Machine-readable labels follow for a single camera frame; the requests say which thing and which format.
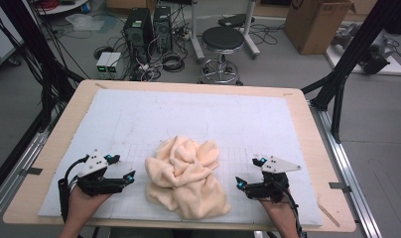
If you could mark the white round table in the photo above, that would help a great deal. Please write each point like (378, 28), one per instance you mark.
(66, 6)

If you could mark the aluminium rail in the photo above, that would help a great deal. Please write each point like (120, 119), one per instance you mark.
(340, 158)
(20, 165)

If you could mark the narrow black computer tower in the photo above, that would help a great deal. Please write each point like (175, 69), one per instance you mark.
(162, 29)

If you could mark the peach towel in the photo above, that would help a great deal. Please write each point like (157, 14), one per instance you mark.
(185, 178)

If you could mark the black tape strip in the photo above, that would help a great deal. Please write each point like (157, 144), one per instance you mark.
(339, 186)
(31, 171)

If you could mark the white foam mat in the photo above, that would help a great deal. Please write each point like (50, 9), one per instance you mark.
(188, 109)

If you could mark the thin wooden stick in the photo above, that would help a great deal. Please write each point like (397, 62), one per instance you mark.
(327, 213)

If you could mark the black flat device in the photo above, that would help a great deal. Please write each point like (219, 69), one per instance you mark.
(235, 20)

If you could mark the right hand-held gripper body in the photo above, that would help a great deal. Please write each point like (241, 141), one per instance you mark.
(276, 165)

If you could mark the white board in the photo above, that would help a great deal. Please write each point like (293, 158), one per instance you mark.
(395, 67)

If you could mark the dark grey machine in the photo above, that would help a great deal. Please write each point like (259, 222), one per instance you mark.
(374, 59)

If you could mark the person's right hand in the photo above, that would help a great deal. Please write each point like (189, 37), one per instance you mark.
(283, 214)

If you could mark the clear plastic bag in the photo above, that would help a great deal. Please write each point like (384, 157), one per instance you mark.
(84, 21)

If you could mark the cardboard box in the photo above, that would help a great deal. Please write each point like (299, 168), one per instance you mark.
(314, 26)

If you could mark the white panel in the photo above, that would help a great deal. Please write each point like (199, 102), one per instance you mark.
(0, 36)

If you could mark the wide black computer tower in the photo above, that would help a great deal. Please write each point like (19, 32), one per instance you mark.
(137, 29)

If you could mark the white stand leg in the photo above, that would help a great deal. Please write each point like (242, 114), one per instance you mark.
(196, 33)
(249, 29)

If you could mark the person's left hand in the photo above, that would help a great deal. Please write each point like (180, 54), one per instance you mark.
(81, 208)

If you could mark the white power supply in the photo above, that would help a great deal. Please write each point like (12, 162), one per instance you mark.
(102, 61)
(114, 62)

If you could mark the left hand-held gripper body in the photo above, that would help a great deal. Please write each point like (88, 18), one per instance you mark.
(94, 165)

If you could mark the black round stool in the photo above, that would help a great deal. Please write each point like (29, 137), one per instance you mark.
(222, 38)

